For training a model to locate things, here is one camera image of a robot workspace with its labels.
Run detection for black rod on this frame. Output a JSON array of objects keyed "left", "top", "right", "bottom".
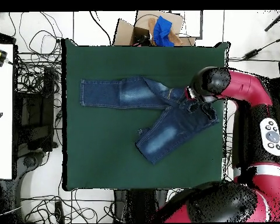
[{"left": 264, "top": 10, "right": 280, "bottom": 32}]

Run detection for bright blue cloth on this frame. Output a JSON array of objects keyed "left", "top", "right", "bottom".
[{"left": 152, "top": 15, "right": 176, "bottom": 47}]

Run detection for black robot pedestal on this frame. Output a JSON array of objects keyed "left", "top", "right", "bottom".
[{"left": 113, "top": 189, "right": 170, "bottom": 223}]

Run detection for blue denim jeans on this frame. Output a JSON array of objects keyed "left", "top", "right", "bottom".
[{"left": 79, "top": 75, "right": 220, "bottom": 166}]

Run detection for black power adapter cable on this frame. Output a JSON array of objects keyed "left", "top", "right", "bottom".
[{"left": 228, "top": 34, "right": 280, "bottom": 62}]

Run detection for black equipment stand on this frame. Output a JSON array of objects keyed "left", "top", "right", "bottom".
[{"left": 15, "top": 66, "right": 58, "bottom": 152}]

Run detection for dark green table cloth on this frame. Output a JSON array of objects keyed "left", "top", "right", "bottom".
[{"left": 61, "top": 38, "right": 230, "bottom": 191}]

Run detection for brown cardboard box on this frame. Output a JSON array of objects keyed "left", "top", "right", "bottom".
[{"left": 113, "top": 10, "right": 197, "bottom": 47}]

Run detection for white side table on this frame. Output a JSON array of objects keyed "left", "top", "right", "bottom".
[{"left": 0, "top": 43, "right": 14, "bottom": 180}]

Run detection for black cable bundle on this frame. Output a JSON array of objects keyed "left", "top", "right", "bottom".
[
  {"left": 8, "top": 11, "right": 64, "bottom": 95},
  {"left": 20, "top": 188, "right": 116, "bottom": 223},
  {"left": 223, "top": 132, "right": 234, "bottom": 183}
]

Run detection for black power strip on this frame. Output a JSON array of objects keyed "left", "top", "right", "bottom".
[{"left": 54, "top": 200, "right": 65, "bottom": 223}]

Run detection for grey swivel chair base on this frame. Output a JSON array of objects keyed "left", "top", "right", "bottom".
[{"left": 15, "top": 150, "right": 48, "bottom": 187}]

